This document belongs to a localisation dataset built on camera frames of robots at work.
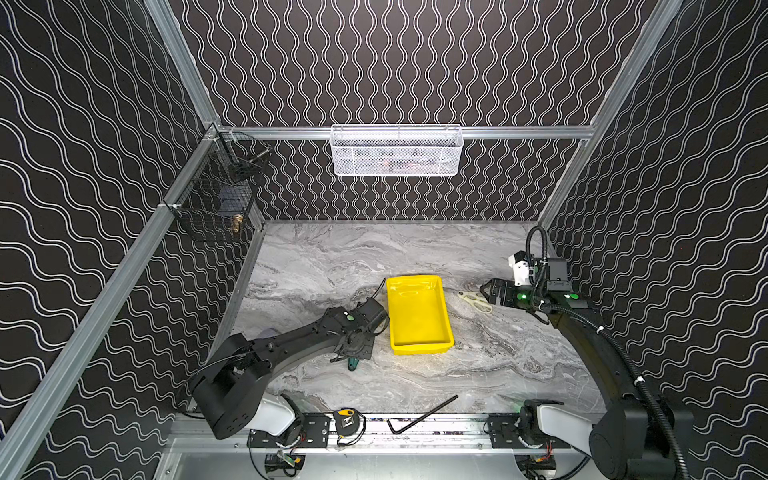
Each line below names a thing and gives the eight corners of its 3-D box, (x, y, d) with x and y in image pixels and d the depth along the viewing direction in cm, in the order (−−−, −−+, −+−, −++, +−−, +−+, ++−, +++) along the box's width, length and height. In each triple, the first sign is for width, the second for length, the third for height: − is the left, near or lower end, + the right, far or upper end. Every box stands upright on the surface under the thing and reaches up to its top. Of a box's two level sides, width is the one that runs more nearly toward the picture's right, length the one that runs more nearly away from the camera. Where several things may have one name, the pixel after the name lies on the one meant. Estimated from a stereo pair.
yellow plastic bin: (387, 357, 89) (387, 347, 83) (387, 284, 106) (387, 272, 100) (450, 356, 88) (454, 346, 83) (440, 284, 105) (442, 272, 100)
